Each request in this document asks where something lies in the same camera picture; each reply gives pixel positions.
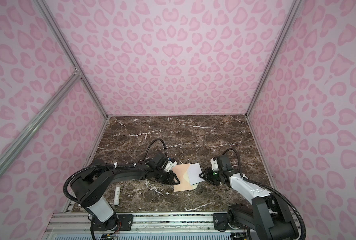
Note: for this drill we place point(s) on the pink envelope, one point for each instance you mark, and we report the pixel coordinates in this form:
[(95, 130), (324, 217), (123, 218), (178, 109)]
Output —
[(182, 173)]

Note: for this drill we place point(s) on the right rear aluminium post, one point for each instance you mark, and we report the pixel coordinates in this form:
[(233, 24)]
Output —
[(288, 23)]

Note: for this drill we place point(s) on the aluminium frame diagonal bar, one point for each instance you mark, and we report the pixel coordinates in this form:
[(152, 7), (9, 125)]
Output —
[(25, 136)]

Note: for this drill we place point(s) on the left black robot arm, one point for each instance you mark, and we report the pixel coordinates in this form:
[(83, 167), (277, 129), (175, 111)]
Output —
[(87, 186)]

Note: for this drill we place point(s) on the white glue stick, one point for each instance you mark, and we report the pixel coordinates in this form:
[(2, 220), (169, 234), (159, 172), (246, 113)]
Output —
[(117, 195)]

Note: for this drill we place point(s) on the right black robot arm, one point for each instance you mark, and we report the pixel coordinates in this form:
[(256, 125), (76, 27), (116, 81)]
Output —
[(270, 215)]

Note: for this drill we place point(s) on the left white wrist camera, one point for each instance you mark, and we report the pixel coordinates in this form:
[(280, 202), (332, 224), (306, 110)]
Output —
[(171, 163)]

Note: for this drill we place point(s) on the green floral letter paper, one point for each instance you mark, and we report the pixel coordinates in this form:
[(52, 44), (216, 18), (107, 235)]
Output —
[(194, 171)]

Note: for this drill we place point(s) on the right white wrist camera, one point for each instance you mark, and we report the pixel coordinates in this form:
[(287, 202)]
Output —
[(215, 164)]

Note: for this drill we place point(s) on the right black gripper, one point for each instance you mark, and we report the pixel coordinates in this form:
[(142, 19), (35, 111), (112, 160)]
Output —
[(208, 177)]

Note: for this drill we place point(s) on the left rear aluminium post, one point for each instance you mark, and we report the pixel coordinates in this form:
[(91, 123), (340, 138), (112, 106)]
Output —
[(66, 48)]

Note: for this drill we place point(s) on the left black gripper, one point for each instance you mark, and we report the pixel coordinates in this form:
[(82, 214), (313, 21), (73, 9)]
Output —
[(171, 180)]

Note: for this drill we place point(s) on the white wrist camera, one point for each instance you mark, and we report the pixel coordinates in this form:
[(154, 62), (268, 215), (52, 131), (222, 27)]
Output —
[(215, 164), (171, 163)]

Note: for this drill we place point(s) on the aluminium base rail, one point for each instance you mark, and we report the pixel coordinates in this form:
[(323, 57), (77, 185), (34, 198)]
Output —
[(150, 226)]

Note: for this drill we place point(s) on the aluminium post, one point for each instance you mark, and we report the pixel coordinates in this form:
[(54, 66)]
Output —
[(66, 48), (288, 23)]

